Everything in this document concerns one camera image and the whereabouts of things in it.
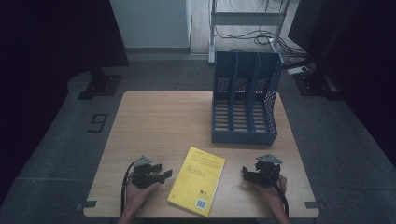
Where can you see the blue plastic file rack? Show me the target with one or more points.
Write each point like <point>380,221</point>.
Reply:
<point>246,137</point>

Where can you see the yellow book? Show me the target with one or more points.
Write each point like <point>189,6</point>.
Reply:
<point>197,180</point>

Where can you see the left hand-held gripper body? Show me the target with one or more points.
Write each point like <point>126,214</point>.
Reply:
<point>142,175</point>

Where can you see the black monitor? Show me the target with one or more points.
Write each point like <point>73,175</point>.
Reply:
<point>300,21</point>

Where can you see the white power strip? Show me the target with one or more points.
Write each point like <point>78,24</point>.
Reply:
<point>297,70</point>

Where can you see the black stand base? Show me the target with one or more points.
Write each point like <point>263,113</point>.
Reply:
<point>101,85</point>
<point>314,84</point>

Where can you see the white metal stand frame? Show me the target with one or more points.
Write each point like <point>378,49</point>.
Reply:
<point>243,18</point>

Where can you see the person's left hand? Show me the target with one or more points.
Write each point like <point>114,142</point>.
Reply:
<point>138,194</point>

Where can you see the dark curtain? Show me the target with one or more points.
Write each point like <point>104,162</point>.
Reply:
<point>46,62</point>
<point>367,62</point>

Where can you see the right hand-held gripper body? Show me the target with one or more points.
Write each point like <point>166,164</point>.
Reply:
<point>268,172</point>

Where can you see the person's right hand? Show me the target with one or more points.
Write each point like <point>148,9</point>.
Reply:
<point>270,194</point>

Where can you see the grey tape piece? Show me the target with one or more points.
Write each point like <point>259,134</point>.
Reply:
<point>313,204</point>
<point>87,204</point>

